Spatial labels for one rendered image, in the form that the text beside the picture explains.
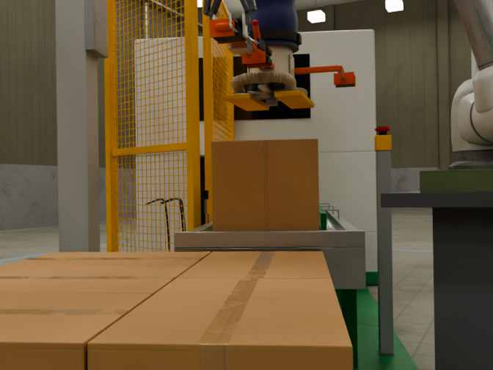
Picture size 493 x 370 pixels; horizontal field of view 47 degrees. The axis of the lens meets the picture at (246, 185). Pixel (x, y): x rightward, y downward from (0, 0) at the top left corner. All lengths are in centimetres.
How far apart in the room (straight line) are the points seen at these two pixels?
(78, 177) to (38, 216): 980
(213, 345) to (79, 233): 216
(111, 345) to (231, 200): 130
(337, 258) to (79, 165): 146
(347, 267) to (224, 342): 127
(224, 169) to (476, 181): 91
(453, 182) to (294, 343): 97
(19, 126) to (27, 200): 151
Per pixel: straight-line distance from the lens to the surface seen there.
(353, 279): 211
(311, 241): 208
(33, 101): 1282
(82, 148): 297
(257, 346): 86
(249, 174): 212
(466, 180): 171
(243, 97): 209
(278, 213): 212
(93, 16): 304
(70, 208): 299
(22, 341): 96
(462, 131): 179
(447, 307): 179
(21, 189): 1243
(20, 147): 1246
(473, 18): 167
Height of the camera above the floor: 77
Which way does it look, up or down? level
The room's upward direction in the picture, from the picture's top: 1 degrees counter-clockwise
